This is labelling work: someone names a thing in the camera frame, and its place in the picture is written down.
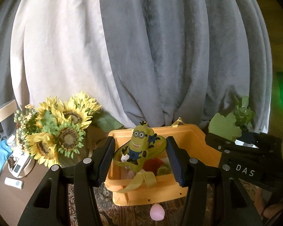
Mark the beige sheer curtain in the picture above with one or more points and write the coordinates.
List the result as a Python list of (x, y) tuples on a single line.
[(58, 48)]

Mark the white remote control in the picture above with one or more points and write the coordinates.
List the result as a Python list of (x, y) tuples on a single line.
[(13, 183)]

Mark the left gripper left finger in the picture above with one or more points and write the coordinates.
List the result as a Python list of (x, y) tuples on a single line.
[(93, 171)]

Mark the grey curtain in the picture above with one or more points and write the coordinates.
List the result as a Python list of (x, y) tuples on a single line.
[(174, 59)]

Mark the orange plastic storage crate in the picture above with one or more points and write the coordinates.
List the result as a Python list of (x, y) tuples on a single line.
[(155, 182)]

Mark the person right hand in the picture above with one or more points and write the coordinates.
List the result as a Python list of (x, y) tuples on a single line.
[(265, 210)]

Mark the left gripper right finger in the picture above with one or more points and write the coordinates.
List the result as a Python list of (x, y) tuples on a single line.
[(188, 171)]

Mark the green pothos plant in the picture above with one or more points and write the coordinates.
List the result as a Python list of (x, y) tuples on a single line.
[(243, 113)]

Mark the red fluffy pompom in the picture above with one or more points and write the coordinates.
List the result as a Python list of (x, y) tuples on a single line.
[(152, 165)]

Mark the artificial sunflower bouquet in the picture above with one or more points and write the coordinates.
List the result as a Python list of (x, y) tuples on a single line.
[(57, 132)]

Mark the pink egg sponge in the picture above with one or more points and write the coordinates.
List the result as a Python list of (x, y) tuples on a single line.
[(157, 212)]

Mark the minion rubber toy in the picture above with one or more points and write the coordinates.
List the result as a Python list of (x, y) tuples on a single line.
[(143, 145)]

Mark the patterned oriental rug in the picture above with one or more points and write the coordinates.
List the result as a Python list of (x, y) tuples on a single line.
[(112, 214)]

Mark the green yellow plush toy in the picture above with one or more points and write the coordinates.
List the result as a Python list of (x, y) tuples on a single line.
[(165, 168)]

